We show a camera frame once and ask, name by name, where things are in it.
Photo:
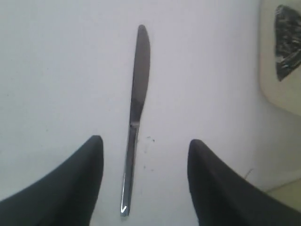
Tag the steel table knife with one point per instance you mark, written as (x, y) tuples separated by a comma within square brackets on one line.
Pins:
[(140, 80)]

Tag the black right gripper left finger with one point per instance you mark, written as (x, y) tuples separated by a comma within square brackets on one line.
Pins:
[(67, 196)]

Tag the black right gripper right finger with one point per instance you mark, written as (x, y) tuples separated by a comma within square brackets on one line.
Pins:
[(221, 197)]

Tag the cream bin with triangle mark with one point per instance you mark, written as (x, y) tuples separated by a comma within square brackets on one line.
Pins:
[(280, 53)]

